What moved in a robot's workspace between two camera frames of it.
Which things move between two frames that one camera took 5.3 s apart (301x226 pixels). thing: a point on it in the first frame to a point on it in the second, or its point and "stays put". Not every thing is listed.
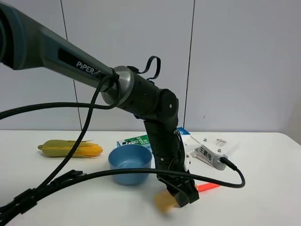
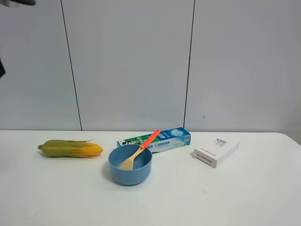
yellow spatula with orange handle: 165,202 to 127,164
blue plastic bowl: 130,156 stays put
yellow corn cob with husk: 60,148 stays put
